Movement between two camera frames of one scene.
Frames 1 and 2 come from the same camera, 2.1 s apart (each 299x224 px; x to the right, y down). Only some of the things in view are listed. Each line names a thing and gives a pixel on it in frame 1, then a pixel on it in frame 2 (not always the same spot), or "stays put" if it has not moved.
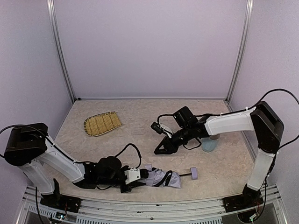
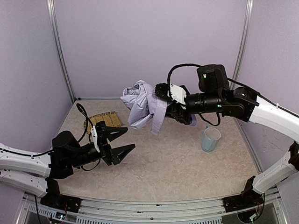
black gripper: [156, 127] → [175, 93]
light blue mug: [209, 143] stays put
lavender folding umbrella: [159, 178] → [140, 101]
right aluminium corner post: [249, 4] stays put
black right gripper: [170, 142] → [174, 108]
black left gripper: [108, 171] → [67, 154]
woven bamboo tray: [97, 124] stays put
